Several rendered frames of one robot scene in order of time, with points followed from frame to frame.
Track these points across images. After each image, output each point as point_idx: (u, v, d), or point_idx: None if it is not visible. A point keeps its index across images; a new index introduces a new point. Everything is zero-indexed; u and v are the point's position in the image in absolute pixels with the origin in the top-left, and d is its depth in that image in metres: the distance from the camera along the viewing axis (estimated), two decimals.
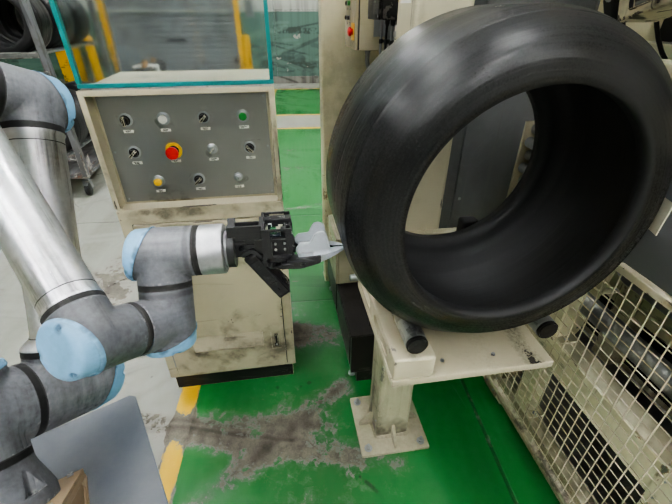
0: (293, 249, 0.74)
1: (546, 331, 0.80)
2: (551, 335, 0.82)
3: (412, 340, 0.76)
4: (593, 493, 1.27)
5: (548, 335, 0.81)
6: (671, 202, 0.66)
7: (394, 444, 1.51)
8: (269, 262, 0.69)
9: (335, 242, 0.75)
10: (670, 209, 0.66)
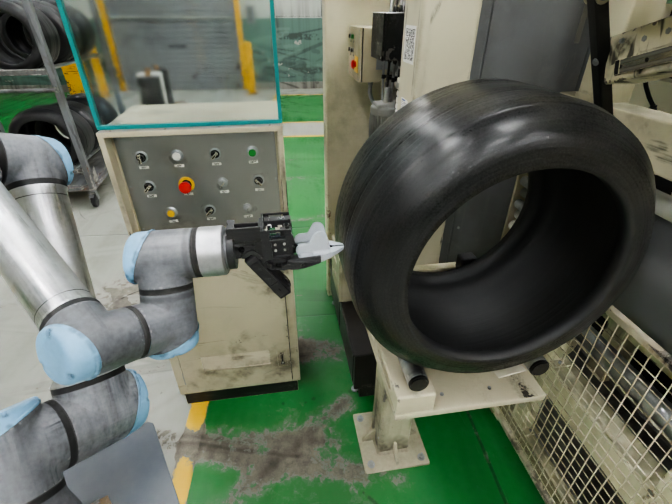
0: (293, 250, 0.74)
1: (543, 368, 0.86)
2: (531, 367, 0.86)
3: (416, 390, 0.84)
4: None
5: (537, 367, 0.86)
6: (524, 368, 0.84)
7: (396, 460, 1.57)
8: (269, 263, 0.69)
9: (335, 242, 0.75)
10: (521, 370, 0.83)
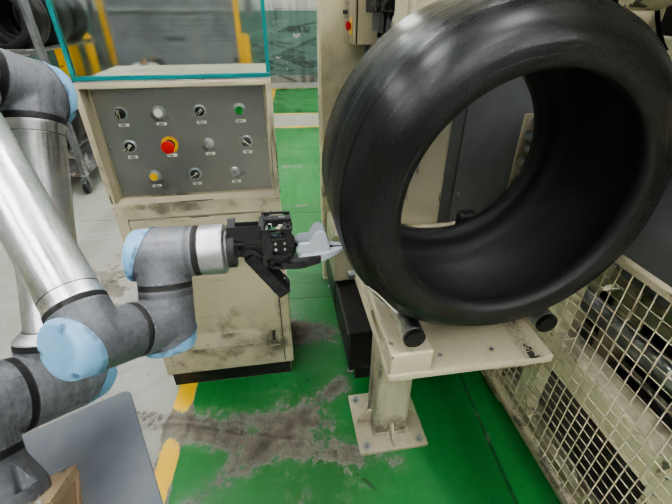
0: (293, 249, 0.74)
1: (547, 323, 0.79)
2: (544, 331, 0.80)
3: (406, 345, 0.76)
4: (593, 491, 1.25)
5: (544, 329, 0.79)
6: (394, 310, 0.69)
7: (393, 441, 1.50)
8: (269, 262, 0.69)
9: (335, 242, 0.75)
10: (394, 309, 0.68)
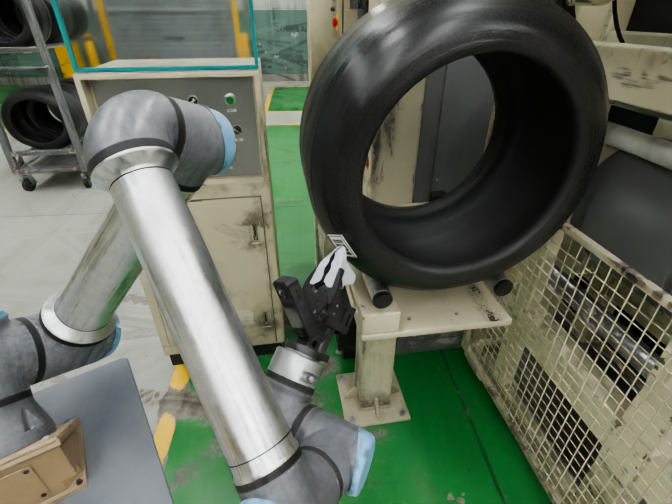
0: (324, 290, 0.71)
1: (502, 291, 0.88)
2: (512, 284, 0.88)
3: (377, 307, 0.85)
4: (562, 457, 1.34)
5: (509, 289, 0.88)
6: (354, 256, 0.76)
7: (377, 415, 1.58)
8: None
9: (345, 254, 0.74)
10: (354, 253, 0.75)
